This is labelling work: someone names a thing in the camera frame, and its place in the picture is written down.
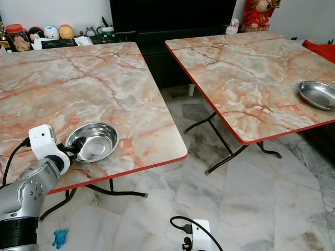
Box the round stainless steel bowl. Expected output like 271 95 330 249
64 122 120 163
298 80 335 112

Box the marble pattern folding table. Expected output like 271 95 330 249
0 41 188 221
164 30 335 176

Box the blue floor toy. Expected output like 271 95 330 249
52 228 69 249

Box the white paper sheet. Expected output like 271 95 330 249
74 36 93 47

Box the orange round toy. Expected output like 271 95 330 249
59 24 75 40

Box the white round toy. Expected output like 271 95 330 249
44 25 60 40

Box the green mug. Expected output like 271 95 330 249
96 26 116 39

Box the black round toy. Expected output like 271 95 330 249
28 27 44 41

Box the red lidded snack jar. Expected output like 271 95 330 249
5 24 31 52

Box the black television screen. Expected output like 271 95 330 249
109 0 238 35

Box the small white figure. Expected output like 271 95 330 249
226 18 240 35

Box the red figurine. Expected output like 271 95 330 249
241 0 282 32

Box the red cloth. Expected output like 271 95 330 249
302 39 335 64

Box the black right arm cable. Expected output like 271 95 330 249
170 215 225 251

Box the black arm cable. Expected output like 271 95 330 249
2 137 31 188
170 215 225 251

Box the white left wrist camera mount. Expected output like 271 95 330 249
28 124 58 160

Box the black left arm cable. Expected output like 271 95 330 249
2 137 31 188

